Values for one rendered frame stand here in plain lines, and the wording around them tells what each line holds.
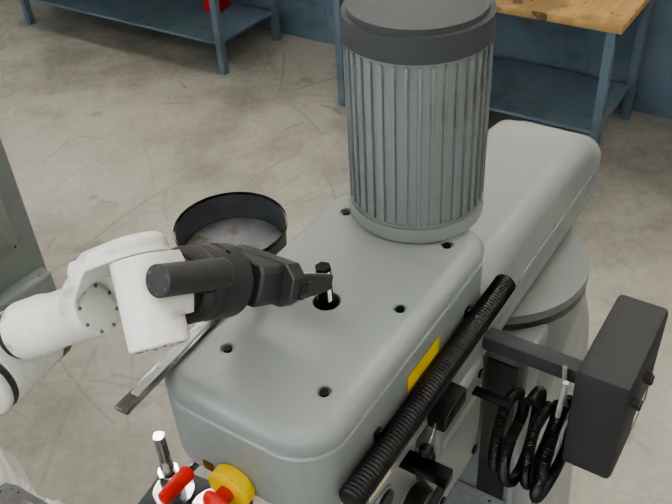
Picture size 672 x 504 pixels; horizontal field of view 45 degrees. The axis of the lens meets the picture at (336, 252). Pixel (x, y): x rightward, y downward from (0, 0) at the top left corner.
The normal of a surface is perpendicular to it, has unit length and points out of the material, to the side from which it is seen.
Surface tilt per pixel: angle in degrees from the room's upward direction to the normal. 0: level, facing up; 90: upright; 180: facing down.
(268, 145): 0
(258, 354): 0
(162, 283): 61
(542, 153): 0
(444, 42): 90
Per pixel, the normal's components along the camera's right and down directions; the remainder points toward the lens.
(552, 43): -0.54, 0.55
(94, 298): 0.82, -0.25
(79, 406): -0.05, -0.78
